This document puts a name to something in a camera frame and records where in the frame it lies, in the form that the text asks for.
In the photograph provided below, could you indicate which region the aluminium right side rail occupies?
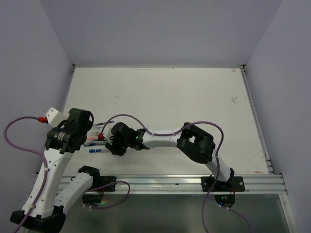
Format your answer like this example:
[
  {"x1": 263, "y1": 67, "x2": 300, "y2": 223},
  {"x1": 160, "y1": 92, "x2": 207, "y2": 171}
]
[{"x1": 239, "y1": 65, "x2": 275, "y2": 175}]

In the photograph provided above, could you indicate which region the aluminium front rail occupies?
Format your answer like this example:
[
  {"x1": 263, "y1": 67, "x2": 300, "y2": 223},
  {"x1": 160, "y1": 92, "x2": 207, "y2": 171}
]
[{"x1": 31, "y1": 173, "x2": 289, "y2": 196}]

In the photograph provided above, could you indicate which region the aluminium rail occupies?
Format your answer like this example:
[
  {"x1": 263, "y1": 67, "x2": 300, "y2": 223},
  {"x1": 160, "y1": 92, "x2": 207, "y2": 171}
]
[
  {"x1": 31, "y1": 173, "x2": 289, "y2": 196},
  {"x1": 239, "y1": 65, "x2": 275, "y2": 175}
]

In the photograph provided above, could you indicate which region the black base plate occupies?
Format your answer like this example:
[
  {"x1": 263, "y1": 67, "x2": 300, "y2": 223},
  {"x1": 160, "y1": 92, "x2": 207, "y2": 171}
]
[
  {"x1": 201, "y1": 176, "x2": 245, "y2": 192},
  {"x1": 86, "y1": 176, "x2": 117, "y2": 193}
]

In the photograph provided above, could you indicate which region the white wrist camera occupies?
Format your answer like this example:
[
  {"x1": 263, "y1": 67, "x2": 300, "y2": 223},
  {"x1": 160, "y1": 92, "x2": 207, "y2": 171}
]
[
  {"x1": 98, "y1": 127, "x2": 112, "y2": 141},
  {"x1": 45, "y1": 107, "x2": 68, "y2": 128}
]

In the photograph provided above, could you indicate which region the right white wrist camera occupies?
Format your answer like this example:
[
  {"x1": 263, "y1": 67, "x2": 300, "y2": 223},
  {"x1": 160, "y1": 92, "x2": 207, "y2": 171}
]
[{"x1": 98, "y1": 127, "x2": 112, "y2": 141}]

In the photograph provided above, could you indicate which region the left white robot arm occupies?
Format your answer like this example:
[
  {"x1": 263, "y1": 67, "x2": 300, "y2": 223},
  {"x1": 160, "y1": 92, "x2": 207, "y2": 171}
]
[{"x1": 10, "y1": 108, "x2": 101, "y2": 233}]

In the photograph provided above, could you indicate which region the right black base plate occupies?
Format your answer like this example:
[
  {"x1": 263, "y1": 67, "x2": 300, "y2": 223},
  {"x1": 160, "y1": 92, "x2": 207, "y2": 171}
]
[{"x1": 201, "y1": 176, "x2": 245, "y2": 192}]

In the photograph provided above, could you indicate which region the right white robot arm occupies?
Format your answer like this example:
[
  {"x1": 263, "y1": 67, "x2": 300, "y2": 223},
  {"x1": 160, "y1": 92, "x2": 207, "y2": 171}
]
[{"x1": 105, "y1": 122, "x2": 235, "y2": 191}]

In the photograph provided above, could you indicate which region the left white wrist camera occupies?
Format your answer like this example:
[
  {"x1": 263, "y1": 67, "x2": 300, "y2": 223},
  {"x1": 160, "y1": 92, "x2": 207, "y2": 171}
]
[{"x1": 45, "y1": 107, "x2": 68, "y2": 128}]

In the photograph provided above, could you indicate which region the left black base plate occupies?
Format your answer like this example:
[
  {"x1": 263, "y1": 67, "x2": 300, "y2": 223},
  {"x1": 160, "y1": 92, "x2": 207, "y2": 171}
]
[{"x1": 86, "y1": 176, "x2": 117, "y2": 193}]

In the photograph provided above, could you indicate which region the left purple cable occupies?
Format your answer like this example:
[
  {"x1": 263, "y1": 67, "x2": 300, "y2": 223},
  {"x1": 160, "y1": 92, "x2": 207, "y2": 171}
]
[{"x1": 3, "y1": 116, "x2": 51, "y2": 233}]

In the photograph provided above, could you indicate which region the blue capped pen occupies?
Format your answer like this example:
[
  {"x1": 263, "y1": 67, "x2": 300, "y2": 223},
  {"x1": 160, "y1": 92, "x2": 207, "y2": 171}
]
[{"x1": 89, "y1": 149, "x2": 106, "y2": 153}]

